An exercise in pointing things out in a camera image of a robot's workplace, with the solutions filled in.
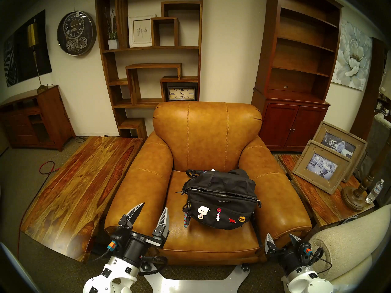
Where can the white framed certificate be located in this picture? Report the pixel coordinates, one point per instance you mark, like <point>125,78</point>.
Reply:
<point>140,30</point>

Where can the grey upholstered chair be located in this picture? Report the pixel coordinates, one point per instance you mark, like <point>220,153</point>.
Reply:
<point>378,133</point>

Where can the black zipper bag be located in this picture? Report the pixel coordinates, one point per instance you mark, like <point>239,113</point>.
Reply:
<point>223,185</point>

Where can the clear plastic water bottle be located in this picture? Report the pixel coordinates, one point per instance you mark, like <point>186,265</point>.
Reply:
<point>374,193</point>

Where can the tan leather armchair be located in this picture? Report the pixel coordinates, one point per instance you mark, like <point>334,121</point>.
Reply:
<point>207,133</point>

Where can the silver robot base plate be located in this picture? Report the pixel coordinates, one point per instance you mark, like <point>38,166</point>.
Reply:
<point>195,284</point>

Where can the cherry wood hutch bookcase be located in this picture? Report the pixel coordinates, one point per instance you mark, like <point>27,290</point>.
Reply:
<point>293,124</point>

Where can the turned wooden lamp base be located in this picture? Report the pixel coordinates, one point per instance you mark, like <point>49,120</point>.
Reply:
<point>356,199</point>

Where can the low cherry wood cabinet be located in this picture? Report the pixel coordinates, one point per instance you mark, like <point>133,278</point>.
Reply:
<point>49,112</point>

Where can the plant in white pot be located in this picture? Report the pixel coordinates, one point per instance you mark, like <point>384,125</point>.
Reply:
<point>113,44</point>

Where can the dark wooden door frame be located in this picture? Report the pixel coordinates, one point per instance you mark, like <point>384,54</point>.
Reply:
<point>371,91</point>

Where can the red flower figure pin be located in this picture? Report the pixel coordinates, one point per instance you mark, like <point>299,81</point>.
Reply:
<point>218,214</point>

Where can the round black wall clock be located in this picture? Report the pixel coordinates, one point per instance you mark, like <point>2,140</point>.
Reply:
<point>76,33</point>

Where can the large weathered wooden photo frame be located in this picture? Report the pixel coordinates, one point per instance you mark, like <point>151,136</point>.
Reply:
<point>357,139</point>

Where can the rectangular mantel clock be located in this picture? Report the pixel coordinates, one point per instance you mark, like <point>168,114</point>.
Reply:
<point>181,94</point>

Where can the beige fabric sofa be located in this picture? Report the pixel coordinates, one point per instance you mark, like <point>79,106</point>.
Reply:
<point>351,240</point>

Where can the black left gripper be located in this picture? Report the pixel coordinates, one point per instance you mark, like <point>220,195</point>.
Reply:
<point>131,246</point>

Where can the small weathered wooden photo frame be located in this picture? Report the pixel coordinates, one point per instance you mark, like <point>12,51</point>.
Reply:
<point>305,176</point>

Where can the white flower painting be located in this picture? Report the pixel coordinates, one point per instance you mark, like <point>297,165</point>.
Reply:
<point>352,57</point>

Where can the cartoon girl enamel pin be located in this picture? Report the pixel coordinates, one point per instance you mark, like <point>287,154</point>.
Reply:
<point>202,212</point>

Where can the black zebra wall art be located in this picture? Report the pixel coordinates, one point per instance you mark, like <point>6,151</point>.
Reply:
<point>18,51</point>

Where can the rustic wooden side table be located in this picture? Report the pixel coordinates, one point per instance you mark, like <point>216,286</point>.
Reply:
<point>323,204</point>

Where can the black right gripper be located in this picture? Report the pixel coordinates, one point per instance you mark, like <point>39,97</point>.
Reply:
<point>290,258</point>

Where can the geometric wooden wall shelf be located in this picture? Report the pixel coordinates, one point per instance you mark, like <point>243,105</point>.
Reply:
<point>105,66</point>

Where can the rustic wooden coffee table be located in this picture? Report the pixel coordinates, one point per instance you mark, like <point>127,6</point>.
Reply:
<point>82,185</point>

